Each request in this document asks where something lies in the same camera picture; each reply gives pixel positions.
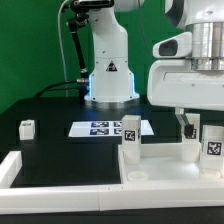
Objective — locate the white square table top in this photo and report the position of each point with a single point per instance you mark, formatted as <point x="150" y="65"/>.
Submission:
<point x="159" y="162"/>

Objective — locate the white U-shaped obstacle fence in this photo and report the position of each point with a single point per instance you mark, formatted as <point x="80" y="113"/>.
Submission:
<point x="151" y="194"/>

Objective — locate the white fiducial marker sheet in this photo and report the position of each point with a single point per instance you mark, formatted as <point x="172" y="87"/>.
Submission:
<point x="95" y="128"/>

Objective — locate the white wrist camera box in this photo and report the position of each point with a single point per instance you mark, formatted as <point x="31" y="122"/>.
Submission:
<point x="179" y="46"/>

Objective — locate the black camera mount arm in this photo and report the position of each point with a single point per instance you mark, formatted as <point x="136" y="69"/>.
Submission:
<point x="81" y="9"/>

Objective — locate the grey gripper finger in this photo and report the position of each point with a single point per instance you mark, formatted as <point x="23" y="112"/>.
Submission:
<point x="187" y="127"/>

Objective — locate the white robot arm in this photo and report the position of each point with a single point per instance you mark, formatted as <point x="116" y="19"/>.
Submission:
<point x="112" y="81"/>

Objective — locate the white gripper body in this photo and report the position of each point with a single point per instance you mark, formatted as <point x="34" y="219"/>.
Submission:
<point x="172" y="83"/>

